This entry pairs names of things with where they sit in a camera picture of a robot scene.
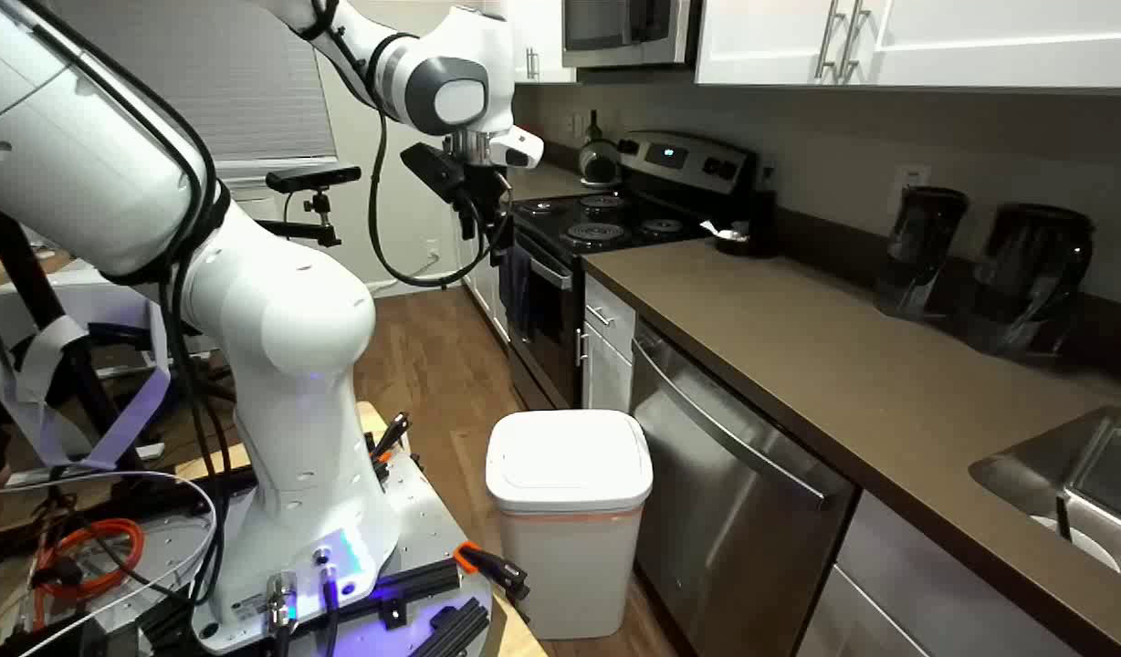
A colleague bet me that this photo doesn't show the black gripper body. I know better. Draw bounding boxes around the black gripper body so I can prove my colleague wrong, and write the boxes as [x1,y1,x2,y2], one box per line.
[444,151,515,217]

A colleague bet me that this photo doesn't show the white plastic trash can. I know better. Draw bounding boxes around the white plastic trash can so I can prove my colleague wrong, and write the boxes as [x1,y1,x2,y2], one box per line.
[481,405,657,647]

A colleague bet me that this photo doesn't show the dark dish towel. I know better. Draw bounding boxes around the dark dish towel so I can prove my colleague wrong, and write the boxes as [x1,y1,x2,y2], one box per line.
[500,241,538,340]

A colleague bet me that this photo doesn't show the dark metal kettle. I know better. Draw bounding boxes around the dark metal kettle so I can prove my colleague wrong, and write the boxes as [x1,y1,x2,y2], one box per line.
[575,105,623,190]

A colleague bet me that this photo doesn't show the black electric stove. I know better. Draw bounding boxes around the black electric stove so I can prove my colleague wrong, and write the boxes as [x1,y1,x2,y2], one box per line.
[498,129,762,414]

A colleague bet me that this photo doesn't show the white base cabinet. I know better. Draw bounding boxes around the white base cabinet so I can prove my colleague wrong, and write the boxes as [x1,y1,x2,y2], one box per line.
[577,271,642,416]

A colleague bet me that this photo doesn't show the black stand with clamp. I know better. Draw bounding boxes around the black stand with clamp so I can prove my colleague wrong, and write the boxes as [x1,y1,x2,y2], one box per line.
[255,160,370,252]

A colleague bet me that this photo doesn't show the stainless microwave oven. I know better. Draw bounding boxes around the stainless microwave oven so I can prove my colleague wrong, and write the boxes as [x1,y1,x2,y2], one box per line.
[559,0,696,73]

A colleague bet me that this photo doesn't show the dark bowl with white spoon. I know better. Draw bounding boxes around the dark bowl with white spoon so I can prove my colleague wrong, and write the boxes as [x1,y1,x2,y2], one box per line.
[696,217,771,258]

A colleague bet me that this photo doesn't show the black orange-tipped clamp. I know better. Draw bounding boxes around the black orange-tipped clamp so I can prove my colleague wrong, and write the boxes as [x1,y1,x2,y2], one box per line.
[453,539,532,602]
[370,414,418,482]

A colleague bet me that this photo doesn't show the white window blinds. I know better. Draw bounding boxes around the white window blinds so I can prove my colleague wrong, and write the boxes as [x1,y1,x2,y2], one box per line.
[45,0,347,185]

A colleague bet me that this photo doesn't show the grey robot mounting platform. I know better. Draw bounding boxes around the grey robot mounting platform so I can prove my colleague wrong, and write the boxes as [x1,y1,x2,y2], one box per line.
[94,449,500,657]

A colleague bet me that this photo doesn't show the black metal bar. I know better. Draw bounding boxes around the black metal bar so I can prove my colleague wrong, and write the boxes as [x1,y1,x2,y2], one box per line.
[370,559,498,657]

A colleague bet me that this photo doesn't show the stainless steel dishwasher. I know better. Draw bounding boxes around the stainless steel dishwasher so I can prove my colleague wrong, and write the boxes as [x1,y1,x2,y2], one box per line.
[629,323,862,657]

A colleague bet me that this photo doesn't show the white chair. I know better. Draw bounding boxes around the white chair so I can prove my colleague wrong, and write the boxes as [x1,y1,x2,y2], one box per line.
[0,256,173,369]

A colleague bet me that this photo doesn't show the slim black glossy canister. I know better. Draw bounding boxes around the slim black glossy canister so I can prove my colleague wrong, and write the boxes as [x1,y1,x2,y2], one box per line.
[875,184,973,326]

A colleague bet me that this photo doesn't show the black diagonal pole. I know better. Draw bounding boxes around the black diagonal pole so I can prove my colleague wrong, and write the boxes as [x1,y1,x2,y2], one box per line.
[0,198,119,436]

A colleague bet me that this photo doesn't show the wide black glossy canister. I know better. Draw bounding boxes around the wide black glossy canister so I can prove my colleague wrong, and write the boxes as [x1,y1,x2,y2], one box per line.
[964,202,1101,365]

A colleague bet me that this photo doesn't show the stainless cabinet under sink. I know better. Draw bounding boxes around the stainless cabinet under sink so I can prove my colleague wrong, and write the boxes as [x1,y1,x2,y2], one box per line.
[791,489,1081,657]

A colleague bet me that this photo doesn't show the stainless steel sink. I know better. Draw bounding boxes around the stainless steel sink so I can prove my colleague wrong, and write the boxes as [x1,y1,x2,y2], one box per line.
[969,405,1121,580]

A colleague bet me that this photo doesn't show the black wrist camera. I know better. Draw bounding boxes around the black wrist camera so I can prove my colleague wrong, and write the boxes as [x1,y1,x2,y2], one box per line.
[398,140,472,198]

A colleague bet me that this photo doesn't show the narrow white wall cabinet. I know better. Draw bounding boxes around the narrow white wall cabinet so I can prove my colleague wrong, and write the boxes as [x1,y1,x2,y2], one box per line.
[510,0,580,87]

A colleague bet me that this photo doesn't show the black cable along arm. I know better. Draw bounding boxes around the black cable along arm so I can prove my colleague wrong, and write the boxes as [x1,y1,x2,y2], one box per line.
[6,0,515,615]

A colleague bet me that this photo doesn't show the pale lavender strap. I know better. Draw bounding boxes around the pale lavender strap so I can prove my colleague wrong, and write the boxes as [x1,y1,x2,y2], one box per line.
[6,310,177,475]

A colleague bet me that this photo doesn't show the orange coiled cable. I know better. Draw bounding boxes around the orange coiled cable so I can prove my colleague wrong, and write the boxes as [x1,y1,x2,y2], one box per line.
[28,514,150,606]

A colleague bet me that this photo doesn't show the white wall cabinet with handles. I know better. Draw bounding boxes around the white wall cabinet with handles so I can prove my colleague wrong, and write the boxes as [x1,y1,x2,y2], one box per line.
[694,0,1121,95]

